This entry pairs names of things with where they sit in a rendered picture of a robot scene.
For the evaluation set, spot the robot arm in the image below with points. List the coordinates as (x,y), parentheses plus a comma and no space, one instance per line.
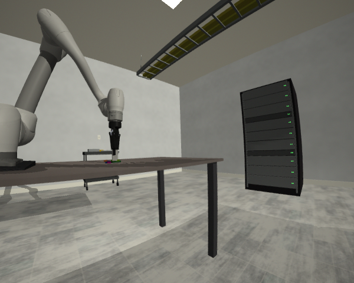
(18,123)

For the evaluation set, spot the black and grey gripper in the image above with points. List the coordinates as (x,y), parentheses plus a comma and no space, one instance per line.
(114,138)

